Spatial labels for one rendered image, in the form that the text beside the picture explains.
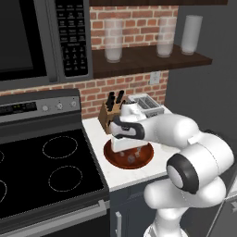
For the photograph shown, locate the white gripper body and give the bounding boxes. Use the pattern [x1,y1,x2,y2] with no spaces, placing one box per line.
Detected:
[110,135,149,154]

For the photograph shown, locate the brown ice bowl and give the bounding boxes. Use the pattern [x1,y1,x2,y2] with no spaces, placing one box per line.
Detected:
[103,138,155,170]

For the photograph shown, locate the wooden knife block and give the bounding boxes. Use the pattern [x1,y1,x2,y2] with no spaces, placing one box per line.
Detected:
[97,90,127,135]

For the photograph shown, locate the silver toaster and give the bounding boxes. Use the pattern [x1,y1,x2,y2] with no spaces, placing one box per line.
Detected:
[127,93,165,119]

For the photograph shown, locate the dark grey cupboard door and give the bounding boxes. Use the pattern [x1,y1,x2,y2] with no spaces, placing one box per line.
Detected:
[109,176,169,237]

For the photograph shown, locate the black electric stove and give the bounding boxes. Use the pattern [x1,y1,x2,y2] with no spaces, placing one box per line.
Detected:
[0,88,111,237]

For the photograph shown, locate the clear glass jar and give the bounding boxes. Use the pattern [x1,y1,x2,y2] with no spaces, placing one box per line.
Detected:
[104,18,123,64]
[156,16,178,58]
[181,14,204,56]

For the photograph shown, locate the black microwave oven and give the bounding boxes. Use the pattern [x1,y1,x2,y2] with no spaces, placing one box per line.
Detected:
[0,0,94,92]

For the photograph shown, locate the white wall socket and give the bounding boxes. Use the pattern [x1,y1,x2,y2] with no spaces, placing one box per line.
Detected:
[149,71,161,86]

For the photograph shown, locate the silver cupboard handle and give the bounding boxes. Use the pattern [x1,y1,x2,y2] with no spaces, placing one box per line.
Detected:
[115,210,123,237]

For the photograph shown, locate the dark wooden wall shelf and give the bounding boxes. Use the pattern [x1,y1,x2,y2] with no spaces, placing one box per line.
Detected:
[91,44,214,80]

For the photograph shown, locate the grey oven door handle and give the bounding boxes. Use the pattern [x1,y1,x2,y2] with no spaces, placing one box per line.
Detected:
[0,199,109,237]

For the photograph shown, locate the dark wooden wall cupboard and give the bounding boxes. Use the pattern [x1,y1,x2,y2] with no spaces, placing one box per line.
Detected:
[89,0,229,7]

